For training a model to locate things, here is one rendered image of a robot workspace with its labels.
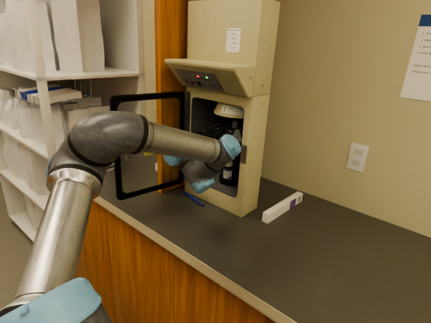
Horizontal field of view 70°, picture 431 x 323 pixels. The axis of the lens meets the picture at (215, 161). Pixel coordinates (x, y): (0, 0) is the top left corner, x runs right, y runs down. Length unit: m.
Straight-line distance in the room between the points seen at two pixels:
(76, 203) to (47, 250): 0.11
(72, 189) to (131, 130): 0.17
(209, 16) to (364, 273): 0.98
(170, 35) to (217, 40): 0.20
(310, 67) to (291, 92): 0.14
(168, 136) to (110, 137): 0.15
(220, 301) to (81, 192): 0.59
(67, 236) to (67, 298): 0.23
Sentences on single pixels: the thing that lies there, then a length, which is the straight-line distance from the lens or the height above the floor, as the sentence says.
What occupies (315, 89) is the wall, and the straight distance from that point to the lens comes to 1.43.
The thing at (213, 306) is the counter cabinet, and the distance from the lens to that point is 1.12.
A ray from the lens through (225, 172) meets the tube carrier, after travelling 1.28.
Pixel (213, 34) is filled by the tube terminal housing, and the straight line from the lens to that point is 1.17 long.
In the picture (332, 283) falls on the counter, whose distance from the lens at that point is 1.02.
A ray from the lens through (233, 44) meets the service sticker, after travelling 1.11.
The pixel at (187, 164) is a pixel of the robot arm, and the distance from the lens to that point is 1.01.
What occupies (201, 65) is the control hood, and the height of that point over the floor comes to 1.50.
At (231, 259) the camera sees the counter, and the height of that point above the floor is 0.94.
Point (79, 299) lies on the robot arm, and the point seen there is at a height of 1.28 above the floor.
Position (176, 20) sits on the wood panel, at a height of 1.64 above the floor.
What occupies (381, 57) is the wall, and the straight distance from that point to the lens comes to 1.35.
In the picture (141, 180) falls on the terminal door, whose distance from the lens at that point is 1.25.
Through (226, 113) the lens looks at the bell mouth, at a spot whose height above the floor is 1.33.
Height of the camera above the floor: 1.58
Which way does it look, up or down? 21 degrees down
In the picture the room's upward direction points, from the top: 3 degrees clockwise
